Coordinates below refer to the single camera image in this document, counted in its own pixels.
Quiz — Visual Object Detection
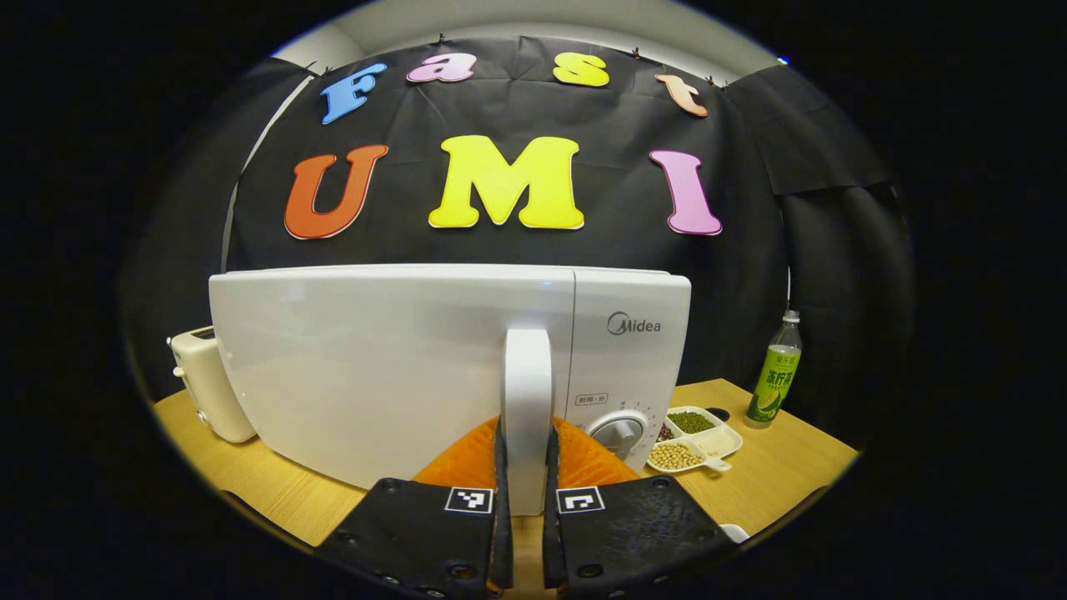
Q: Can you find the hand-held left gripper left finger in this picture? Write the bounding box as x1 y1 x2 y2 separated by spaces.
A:
313 417 515 600

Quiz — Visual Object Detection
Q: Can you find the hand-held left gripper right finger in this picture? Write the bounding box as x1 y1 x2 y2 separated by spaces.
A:
542 417 739 600

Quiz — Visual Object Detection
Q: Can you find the white microwave oven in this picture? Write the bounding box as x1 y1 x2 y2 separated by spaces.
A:
208 264 693 518

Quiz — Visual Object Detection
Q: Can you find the white divided dish of beans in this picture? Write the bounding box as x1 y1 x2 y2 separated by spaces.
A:
646 405 744 476

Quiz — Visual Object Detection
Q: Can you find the green label drink bottle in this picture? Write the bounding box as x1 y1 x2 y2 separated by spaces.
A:
744 310 803 430

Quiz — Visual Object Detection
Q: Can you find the cream toaster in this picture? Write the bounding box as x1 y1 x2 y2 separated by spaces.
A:
167 326 258 444

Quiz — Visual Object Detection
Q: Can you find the black backdrop cloth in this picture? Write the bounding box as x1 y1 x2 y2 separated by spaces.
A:
121 35 916 434

